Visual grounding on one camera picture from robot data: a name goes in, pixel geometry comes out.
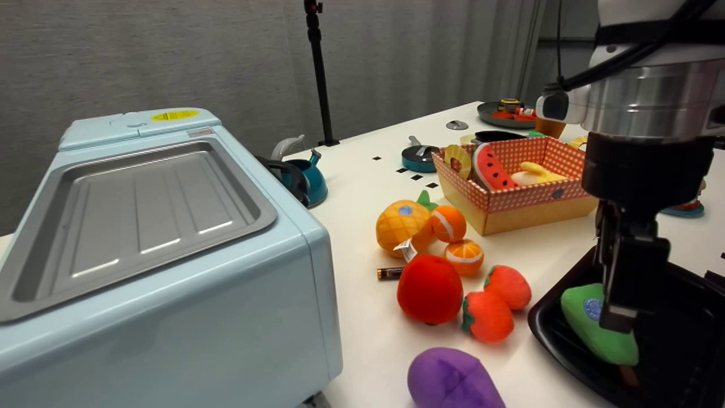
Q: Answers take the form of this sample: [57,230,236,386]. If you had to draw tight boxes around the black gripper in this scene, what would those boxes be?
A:
[580,131,716,336]

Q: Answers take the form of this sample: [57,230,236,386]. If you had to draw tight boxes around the green pear plush toy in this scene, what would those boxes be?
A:
[556,282,643,391]

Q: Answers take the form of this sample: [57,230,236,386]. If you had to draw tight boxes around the teal toy plate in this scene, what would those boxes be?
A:
[661,197,709,223]

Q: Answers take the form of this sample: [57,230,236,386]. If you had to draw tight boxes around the orange persimmon plush toy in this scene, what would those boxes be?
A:
[483,264,534,316]

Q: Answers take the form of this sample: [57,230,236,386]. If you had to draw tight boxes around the orange polka dot cardboard box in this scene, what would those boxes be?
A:
[430,137,600,239]

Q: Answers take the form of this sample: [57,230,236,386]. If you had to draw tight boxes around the yellow and white toy food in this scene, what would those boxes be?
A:
[509,158,571,191]

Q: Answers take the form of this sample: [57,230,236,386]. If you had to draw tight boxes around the orange slice plush toy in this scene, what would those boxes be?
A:
[442,239,487,280]

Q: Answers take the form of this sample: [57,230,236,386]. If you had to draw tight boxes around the watermelon slice toy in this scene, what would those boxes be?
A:
[470,141,520,193]

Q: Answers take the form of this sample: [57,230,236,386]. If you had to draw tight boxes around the orange half plush toy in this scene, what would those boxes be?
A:
[427,205,468,246]

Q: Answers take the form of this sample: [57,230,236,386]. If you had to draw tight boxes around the black toy frying pan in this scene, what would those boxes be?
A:
[470,130,529,145]

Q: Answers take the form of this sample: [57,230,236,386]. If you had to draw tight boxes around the dark plate with toy food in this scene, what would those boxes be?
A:
[476,95,542,131]

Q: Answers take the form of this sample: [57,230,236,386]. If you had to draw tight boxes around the red apple plush toy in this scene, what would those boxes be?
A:
[393,254,465,328]

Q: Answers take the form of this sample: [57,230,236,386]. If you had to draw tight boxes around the purple eggplant plush toy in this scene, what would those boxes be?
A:
[406,348,508,408]

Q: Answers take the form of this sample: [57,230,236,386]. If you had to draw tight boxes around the yellow pineapple plush toy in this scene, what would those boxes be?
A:
[374,189,439,258]

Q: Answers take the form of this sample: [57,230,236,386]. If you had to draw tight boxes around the small teal toy pan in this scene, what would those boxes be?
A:
[399,133,442,178]

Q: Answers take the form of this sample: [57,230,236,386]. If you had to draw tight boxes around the teal toy kettle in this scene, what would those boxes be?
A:
[259,147,330,210]

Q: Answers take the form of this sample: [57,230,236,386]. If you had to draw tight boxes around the light blue toy oven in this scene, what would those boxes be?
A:
[0,106,345,408]

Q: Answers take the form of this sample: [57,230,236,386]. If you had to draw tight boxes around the black grill pan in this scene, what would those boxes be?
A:
[526,246,725,408]

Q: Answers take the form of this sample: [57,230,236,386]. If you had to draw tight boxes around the orange jar with green lid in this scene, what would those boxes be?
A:
[534,116,571,141]

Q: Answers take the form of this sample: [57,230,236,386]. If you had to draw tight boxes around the black tripod pole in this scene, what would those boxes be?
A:
[300,0,339,149]

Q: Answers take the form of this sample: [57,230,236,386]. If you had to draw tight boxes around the black and white wrist camera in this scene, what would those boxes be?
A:
[533,86,572,123]

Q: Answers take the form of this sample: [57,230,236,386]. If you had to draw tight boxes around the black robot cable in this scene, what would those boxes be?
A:
[555,0,718,95]

